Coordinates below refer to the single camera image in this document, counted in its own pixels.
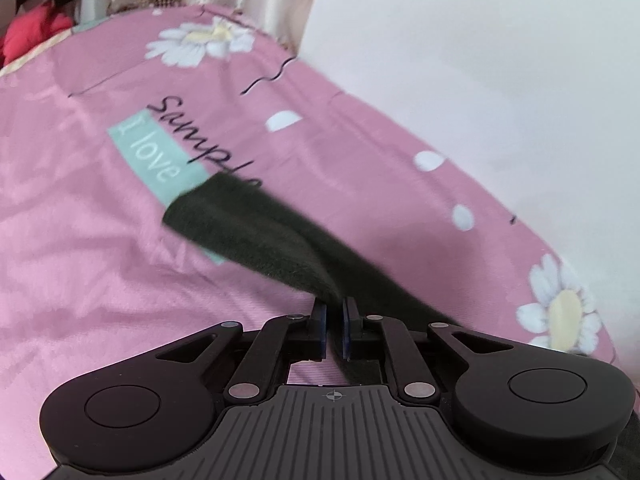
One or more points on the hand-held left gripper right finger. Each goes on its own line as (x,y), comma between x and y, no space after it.
(346,332)

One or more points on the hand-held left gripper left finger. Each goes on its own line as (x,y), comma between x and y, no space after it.
(320,332)

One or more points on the dark green fleece cloth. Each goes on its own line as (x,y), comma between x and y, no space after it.
(260,232)

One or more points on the pink floral bedsheet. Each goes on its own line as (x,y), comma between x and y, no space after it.
(90,220)

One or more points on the beige patterned cloth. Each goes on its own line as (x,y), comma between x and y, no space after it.
(150,0)

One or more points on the red cloth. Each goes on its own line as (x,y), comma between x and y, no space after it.
(30,32)

